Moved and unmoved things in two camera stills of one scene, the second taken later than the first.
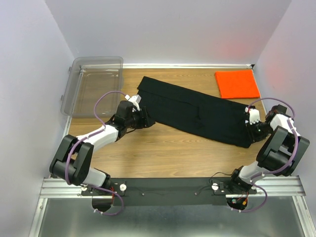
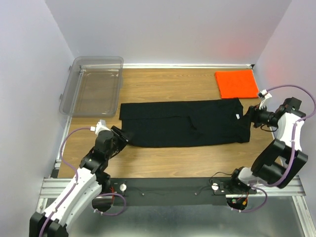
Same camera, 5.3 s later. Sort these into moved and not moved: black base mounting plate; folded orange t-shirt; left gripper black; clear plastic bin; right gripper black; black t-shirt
Moved: black t-shirt; left gripper black; right gripper black
Not moved: clear plastic bin; black base mounting plate; folded orange t-shirt
